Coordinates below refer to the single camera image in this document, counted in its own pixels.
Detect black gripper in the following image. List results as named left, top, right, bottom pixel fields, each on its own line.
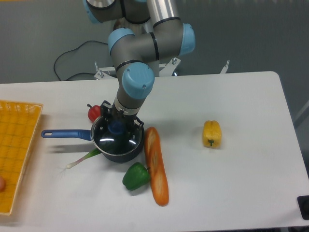
left=100, top=100, right=144, bottom=135

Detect glass lid with blue knob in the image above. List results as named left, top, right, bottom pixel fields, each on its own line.
left=91, top=117, right=143, bottom=156

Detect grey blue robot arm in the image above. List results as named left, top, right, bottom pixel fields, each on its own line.
left=83, top=0, right=196, bottom=131

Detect red bell pepper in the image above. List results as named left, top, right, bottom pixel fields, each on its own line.
left=87, top=104, right=101, bottom=122

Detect green spring onion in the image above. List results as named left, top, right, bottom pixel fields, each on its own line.
left=59, top=148, right=101, bottom=175

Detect green bell pepper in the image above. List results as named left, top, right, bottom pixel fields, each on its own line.
left=122, top=162, right=151, bottom=191

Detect orange baguette bread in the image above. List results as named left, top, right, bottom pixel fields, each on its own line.
left=144, top=127, right=169, bottom=206

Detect yellow bell pepper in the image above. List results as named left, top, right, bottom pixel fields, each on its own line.
left=202, top=120, right=222, bottom=148

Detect yellow woven basket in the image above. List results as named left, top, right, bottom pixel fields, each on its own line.
left=0, top=100, right=43, bottom=216

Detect black object at table corner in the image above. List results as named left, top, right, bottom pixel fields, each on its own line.
left=297, top=195, right=309, bottom=220

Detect dark pot with blue handle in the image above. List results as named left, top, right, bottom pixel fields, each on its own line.
left=41, top=116, right=144, bottom=163

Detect black cable on floor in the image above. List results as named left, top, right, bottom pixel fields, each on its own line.
left=53, top=40, right=109, bottom=81

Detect white metal table bracket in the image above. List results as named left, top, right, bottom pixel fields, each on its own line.
left=220, top=60, right=230, bottom=74

